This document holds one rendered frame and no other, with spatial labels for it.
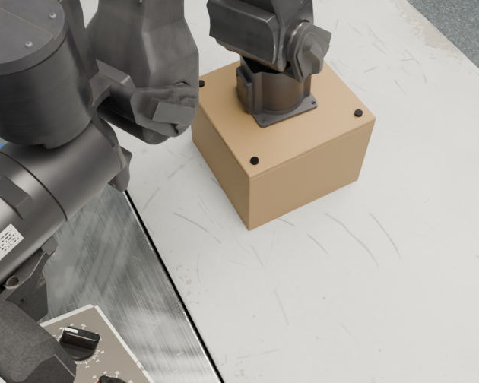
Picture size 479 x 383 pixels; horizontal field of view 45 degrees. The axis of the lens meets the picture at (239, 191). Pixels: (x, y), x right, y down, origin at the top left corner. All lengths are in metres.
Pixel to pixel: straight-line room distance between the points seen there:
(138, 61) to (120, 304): 0.31
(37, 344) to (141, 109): 0.14
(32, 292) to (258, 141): 0.28
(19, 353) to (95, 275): 0.34
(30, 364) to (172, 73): 0.18
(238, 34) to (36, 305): 0.26
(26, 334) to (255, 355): 0.32
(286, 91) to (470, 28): 1.83
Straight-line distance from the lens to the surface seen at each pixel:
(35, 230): 0.33
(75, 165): 0.34
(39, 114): 0.30
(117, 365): 0.54
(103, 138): 0.34
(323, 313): 0.59
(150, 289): 0.60
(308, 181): 0.60
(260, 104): 0.56
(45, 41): 0.28
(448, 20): 2.35
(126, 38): 0.35
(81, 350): 0.53
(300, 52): 0.49
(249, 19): 0.46
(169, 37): 0.36
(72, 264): 0.63
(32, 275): 0.35
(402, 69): 0.80
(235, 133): 0.56
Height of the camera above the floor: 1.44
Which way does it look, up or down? 57 degrees down
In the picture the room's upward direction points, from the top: 1 degrees counter-clockwise
